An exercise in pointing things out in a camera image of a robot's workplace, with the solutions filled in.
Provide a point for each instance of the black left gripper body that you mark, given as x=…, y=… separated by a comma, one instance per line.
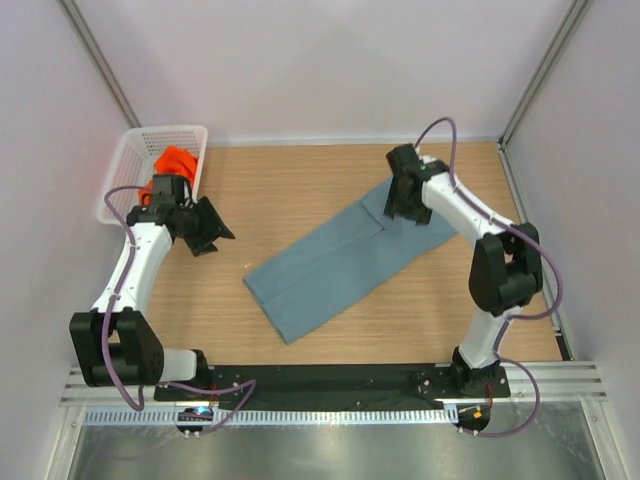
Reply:
x=201, y=226

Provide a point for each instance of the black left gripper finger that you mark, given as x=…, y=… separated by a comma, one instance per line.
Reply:
x=213, y=225
x=203, y=249

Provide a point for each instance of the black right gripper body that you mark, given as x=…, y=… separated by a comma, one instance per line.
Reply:
x=406, y=201

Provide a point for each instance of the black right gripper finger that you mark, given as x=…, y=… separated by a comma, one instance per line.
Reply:
x=422, y=215
x=393, y=205

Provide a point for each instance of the grey-blue t shirt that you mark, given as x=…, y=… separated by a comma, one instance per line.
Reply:
x=339, y=263

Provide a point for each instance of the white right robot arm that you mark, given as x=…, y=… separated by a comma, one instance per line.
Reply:
x=506, y=271

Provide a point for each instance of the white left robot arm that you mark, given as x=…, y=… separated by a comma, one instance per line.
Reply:
x=113, y=341

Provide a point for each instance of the orange t shirt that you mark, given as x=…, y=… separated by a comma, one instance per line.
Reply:
x=177, y=161

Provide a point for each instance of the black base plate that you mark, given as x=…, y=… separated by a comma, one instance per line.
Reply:
x=364, y=387

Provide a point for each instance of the slotted grey cable duct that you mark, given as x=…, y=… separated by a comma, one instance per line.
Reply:
x=200, y=416

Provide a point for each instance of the aluminium frame rail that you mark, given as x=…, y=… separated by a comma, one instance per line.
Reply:
x=562, y=381

